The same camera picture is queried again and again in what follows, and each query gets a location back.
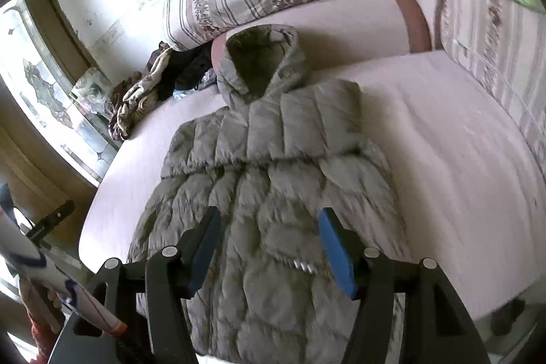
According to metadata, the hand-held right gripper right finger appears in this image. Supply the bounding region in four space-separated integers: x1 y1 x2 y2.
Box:
318 206 494 364

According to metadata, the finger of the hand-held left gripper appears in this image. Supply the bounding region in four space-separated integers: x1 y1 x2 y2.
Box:
26 200 76 239

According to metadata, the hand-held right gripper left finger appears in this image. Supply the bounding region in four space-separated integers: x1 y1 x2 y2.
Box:
47 206 222 364

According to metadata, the grey hooded puffer jacket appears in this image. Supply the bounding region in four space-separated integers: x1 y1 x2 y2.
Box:
126 24 413 359

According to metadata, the person's left forearm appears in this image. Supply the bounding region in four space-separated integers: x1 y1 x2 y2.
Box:
18 278 66 364

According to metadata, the patterned glass door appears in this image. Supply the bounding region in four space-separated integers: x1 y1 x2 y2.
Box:
0 0 121 186

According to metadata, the pink bed mattress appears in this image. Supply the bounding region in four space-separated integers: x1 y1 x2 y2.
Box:
79 48 546 323

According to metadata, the floral patterned cloth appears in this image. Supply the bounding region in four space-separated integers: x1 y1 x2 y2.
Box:
108 41 172 141

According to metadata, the clear plastic bag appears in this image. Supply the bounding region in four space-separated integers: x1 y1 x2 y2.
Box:
173 70 219 101

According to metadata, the black clothing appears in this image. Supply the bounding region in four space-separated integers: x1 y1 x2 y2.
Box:
157 47 215 101

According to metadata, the pink bolster with brown end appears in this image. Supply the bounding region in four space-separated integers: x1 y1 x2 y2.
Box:
211 0 432 64

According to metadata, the striped floral cushion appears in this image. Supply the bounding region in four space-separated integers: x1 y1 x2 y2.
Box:
439 0 546 162

